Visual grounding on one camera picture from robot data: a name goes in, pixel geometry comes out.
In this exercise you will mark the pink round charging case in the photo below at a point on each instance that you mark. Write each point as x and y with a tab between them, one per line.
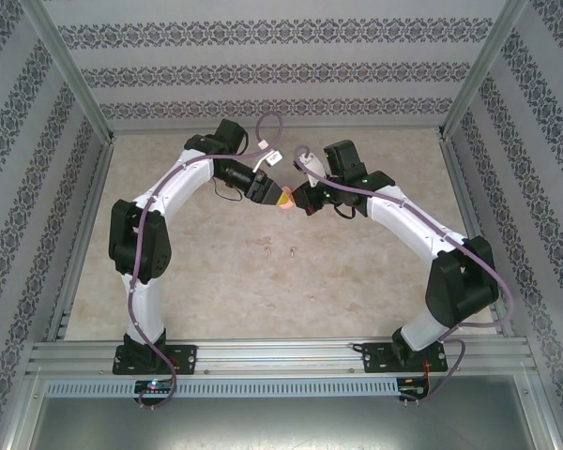
287	196

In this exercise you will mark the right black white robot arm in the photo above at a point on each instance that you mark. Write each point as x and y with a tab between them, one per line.
460	281

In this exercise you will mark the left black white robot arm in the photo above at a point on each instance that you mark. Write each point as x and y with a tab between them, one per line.
141	244

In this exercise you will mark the small controller board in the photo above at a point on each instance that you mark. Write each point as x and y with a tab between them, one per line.
413	391

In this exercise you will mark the controller board with green light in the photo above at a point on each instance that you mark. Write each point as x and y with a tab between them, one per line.
155	386

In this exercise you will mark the grey sheet metal panel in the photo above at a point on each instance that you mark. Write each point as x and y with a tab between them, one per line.
281	426

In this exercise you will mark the aluminium side rail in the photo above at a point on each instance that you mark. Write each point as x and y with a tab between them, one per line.
467	211
90	211

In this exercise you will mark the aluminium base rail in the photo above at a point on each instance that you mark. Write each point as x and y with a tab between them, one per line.
281	356

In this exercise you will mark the aluminium corner post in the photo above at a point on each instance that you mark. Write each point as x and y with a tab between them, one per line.
485	70
69	70

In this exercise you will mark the right black mount plate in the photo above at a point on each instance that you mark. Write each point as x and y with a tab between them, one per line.
375	358

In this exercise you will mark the black mount plate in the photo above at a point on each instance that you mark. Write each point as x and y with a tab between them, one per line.
375	358
185	358

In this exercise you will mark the left black mount plate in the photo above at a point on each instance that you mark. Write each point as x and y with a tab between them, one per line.
185	358

